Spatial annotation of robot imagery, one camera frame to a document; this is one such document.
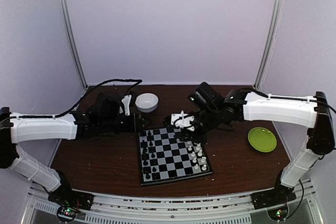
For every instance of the green plate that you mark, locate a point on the green plate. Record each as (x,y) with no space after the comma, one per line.
(262,139)

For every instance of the black pawn piece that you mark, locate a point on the black pawn piece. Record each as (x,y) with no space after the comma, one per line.
(144,154)

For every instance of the aluminium corner post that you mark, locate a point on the aluminium corner post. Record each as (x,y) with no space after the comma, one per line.
(269,44)
(72,43)

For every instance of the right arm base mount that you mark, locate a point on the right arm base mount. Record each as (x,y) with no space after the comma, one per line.
(275,201)

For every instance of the white ceramic bowl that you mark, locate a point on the white ceramic bowl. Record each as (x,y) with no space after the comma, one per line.
(147,102)

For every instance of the right aluminium corner post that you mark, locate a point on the right aluminium corner post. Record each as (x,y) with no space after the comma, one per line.
(269,44)

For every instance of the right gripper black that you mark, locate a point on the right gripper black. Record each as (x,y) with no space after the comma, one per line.
(185,134)

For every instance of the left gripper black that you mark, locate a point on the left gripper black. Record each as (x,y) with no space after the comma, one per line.
(137,123)

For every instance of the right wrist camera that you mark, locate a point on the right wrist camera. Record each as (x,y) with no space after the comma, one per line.
(182,120)

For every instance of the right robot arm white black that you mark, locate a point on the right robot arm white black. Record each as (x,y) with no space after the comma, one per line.
(248,104)

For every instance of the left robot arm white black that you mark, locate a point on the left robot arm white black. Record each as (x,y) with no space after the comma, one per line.
(110,113)

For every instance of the left aluminium corner post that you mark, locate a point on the left aluminium corner post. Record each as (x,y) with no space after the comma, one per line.
(72,43)

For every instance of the black white chessboard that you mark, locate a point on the black white chessboard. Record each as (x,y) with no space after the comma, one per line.
(169,159)

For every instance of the aluminium front rail frame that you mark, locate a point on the aluminium front rail frame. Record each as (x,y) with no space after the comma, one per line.
(229,208)

